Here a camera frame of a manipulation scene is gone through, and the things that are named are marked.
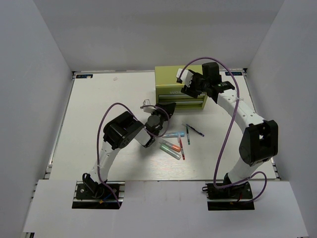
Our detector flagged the blue corner label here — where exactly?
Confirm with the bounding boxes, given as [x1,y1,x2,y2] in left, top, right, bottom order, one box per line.
[225,71,243,76]
[76,74,93,79]

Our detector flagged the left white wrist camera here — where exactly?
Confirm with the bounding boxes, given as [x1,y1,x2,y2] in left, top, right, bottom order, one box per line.
[140,99,155,114]

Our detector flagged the green highlighter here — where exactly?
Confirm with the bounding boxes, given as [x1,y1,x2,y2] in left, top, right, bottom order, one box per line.
[159,144,181,160]

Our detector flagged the left blue corner label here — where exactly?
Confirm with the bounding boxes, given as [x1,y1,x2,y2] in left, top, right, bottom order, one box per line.
[76,74,93,79]

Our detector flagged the orange highlighter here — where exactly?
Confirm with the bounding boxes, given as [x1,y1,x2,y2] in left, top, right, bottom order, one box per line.
[159,139,181,152]

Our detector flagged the green metal drawer chest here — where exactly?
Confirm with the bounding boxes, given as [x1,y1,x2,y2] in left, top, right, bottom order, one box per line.
[155,65,208,110]

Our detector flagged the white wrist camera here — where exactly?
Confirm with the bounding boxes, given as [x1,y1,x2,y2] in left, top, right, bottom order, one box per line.
[176,68,193,87]
[140,99,155,114]

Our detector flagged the right blue corner label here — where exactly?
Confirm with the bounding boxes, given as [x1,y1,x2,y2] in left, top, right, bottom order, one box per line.
[225,71,243,76]

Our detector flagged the purple cable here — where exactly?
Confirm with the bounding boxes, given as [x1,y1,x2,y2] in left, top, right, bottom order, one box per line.
[96,103,174,208]
[179,57,267,204]

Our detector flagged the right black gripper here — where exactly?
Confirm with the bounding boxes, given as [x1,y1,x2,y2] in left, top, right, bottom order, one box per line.
[182,71,210,99]

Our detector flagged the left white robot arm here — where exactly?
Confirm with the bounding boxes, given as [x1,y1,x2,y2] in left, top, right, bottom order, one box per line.
[82,100,176,198]

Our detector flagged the blue pen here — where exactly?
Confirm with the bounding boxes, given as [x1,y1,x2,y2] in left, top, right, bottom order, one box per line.
[183,124,205,137]

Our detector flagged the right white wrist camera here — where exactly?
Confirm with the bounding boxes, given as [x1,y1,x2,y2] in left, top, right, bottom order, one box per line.
[176,68,193,87]

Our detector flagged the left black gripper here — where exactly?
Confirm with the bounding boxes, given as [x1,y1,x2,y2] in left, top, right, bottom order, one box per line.
[151,102,176,126]

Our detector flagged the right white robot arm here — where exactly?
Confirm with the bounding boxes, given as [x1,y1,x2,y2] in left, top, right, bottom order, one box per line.
[176,61,278,198]

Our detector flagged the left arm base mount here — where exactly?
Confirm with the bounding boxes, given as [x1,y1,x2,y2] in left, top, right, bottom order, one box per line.
[72,181,120,210]

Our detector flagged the green pen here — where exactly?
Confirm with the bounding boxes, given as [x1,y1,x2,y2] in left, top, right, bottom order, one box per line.
[186,125,191,145]

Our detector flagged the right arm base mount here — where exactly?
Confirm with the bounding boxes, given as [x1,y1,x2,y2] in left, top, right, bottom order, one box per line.
[202,182,255,211]

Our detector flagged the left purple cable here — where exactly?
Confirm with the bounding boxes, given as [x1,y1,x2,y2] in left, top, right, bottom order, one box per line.
[96,103,174,208]

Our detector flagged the blue highlighter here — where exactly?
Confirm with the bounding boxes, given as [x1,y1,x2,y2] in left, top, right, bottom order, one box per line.
[162,131,185,138]

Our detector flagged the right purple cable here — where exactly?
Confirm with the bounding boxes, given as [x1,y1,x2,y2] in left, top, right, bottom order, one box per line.
[179,57,267,204]

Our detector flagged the red pen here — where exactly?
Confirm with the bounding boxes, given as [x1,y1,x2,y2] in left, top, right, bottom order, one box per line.
[178,133,185,160]

